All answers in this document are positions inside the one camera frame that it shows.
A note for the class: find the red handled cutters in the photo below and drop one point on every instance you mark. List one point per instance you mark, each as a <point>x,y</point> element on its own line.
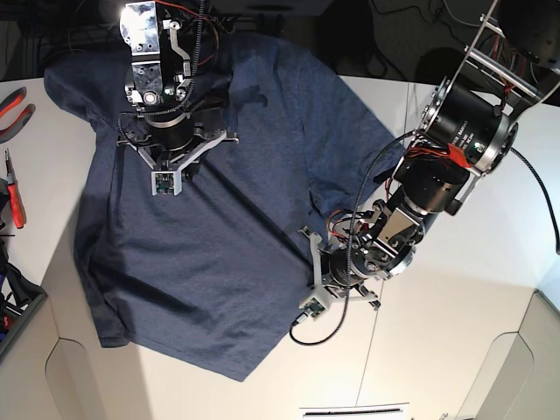
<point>16,206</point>

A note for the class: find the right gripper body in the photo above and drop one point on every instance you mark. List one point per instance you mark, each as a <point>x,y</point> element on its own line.
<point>162,141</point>

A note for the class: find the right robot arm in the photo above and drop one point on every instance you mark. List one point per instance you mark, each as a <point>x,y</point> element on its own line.
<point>172,49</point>

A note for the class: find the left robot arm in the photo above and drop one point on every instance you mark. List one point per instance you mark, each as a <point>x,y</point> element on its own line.
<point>465,131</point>

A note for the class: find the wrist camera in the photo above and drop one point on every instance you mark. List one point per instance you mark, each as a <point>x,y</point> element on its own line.
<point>309,309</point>
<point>166,182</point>

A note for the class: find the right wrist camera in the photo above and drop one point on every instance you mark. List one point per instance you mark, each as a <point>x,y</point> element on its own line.
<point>166,182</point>

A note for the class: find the blue t-shirt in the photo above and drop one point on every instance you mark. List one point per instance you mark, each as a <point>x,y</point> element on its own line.
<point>213,275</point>

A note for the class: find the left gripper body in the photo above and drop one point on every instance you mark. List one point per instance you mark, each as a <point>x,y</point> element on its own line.
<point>331,280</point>

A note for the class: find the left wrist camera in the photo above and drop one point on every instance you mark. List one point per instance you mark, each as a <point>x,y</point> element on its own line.
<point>309,309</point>

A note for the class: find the grey storage bin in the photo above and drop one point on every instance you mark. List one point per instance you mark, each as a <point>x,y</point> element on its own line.
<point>20,299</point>

